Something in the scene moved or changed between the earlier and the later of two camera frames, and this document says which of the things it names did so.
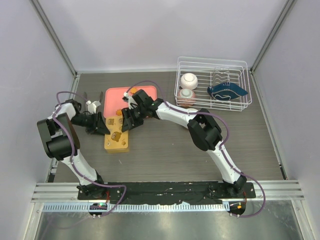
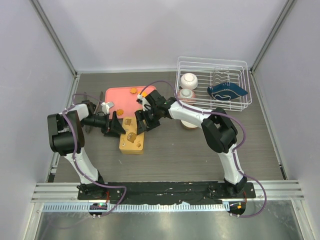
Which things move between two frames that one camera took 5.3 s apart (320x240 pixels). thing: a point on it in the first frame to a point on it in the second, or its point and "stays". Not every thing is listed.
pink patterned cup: (186, 97) stays
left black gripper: (99, 125) to (113, 127)
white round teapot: (189, 81) stays
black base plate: (166, 192) stays
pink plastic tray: (113, 100) stays
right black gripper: (127, 114) to (140, 116)
